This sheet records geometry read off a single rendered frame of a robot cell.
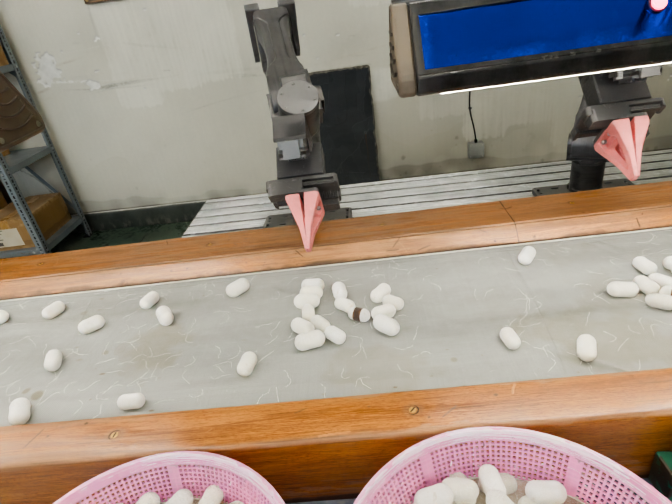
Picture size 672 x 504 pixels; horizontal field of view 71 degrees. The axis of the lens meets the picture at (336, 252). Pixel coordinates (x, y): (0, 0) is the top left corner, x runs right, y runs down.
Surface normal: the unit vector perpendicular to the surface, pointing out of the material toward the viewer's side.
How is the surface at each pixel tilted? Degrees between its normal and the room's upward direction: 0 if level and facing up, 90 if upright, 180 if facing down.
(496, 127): 91
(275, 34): 29
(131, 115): 90
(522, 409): 0
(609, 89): 40
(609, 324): 0
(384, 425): 0
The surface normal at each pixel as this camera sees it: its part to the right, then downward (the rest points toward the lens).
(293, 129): -0.11, -0.35
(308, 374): -0.14, -0.86
